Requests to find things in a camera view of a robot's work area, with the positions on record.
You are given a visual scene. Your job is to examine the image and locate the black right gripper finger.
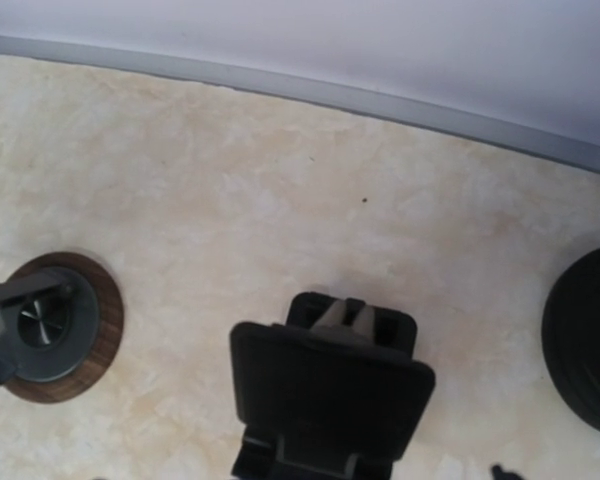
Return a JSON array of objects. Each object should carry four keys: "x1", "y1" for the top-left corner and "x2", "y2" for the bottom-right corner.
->
[{"x1": 490, "y1": 464, "x2": 518, "y2": 480}]

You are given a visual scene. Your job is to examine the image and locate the black round-base pole stand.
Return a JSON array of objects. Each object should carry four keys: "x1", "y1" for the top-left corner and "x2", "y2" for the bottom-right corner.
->
[{"x1": 541, "y1": 248, "x2": 600, "y2": 431}]

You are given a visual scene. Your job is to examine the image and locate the black folding phone stand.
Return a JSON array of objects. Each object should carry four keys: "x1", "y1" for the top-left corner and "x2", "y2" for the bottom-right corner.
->
[{"x1": 229, "y1": 292, "x2": 436, "y2": 479}]

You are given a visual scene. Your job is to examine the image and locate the brown-base plate phone stand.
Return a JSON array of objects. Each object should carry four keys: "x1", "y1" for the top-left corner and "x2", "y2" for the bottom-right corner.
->
[{"x1": 0, "y1": 252, "x2": 125, "y2": 404}]

